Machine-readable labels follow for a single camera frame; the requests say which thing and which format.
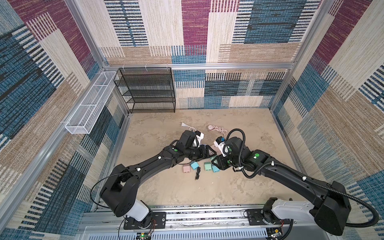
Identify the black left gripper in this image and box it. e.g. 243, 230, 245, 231
183, 145, 217, 162

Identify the teal charger adapter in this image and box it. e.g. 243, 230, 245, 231
212, 165, 220, 173

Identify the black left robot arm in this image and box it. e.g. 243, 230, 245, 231
100, 130, 216, 229

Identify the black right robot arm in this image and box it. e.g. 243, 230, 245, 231
212, 137, 352, 236

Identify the green charger adapter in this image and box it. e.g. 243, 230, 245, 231
204, 162, 212, 171

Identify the pink round power strip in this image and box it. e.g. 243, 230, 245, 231
211, 146, 222, 160

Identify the blue charger adapter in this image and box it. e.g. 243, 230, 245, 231
190, 161, 200, 170

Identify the pink charger adapter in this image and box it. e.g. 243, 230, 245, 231
183, 164, 191, 173

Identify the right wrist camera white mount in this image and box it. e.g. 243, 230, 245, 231
214, 137, 226, 157

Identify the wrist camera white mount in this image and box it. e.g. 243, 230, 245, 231
193, 131, 204, 147
214, 137, 226, 157

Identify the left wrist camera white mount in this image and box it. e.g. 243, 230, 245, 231
193, 131, 204, 147

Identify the black corrugated cable conduit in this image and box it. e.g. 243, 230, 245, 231
224, 128, 381, 228

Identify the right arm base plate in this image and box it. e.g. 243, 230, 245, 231
243, 208, 291, 226

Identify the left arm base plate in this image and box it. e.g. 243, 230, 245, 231
123, 211, 167, 230

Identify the black wire shelf rack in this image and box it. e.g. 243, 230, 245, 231
115, 67, 176, 114

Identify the white wire mesh basket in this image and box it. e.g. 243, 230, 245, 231
65, 72, 117, 135

